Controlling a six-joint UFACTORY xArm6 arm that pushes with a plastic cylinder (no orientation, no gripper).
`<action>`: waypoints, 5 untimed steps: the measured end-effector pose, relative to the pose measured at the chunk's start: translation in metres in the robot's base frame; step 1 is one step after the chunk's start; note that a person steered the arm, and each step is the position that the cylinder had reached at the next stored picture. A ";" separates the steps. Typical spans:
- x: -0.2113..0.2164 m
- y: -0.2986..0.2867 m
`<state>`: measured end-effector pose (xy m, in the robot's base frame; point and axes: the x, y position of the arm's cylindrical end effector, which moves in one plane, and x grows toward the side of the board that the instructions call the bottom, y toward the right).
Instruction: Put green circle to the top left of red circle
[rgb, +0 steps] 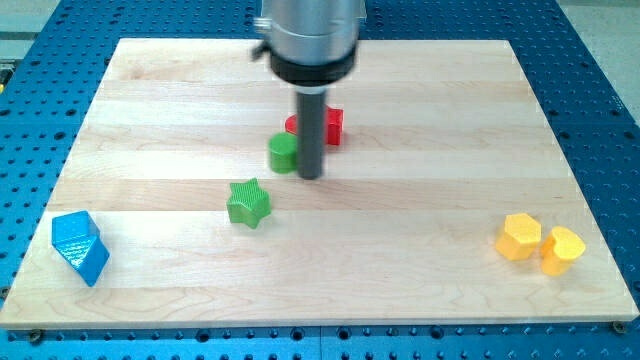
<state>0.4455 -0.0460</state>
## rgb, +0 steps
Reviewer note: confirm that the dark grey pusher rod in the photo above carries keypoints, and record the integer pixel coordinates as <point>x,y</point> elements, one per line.
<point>311,114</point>

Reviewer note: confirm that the green cylinder block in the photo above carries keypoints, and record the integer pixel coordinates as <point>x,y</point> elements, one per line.
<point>283,152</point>

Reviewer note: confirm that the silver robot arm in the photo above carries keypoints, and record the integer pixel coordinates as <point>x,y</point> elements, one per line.
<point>310,45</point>

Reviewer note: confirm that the red block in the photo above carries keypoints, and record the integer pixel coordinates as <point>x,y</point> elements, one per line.
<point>334,125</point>

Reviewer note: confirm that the green star block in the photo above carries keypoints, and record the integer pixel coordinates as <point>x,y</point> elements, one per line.
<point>248,203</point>

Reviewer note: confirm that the light wooden board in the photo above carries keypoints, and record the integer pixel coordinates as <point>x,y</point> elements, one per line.
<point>442,140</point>

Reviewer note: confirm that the yellow hexagon block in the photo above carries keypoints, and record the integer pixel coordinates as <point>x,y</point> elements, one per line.
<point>519,237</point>

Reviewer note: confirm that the blue cube block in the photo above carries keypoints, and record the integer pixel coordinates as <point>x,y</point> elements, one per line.
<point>73,227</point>

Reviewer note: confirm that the blue triangular block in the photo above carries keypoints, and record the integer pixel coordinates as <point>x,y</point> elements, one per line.
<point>87,256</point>

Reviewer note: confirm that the yellow heart block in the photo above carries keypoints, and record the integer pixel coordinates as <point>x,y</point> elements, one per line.
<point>561,248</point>

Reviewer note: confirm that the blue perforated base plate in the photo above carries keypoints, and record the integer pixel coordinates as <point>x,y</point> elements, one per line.
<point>52,88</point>

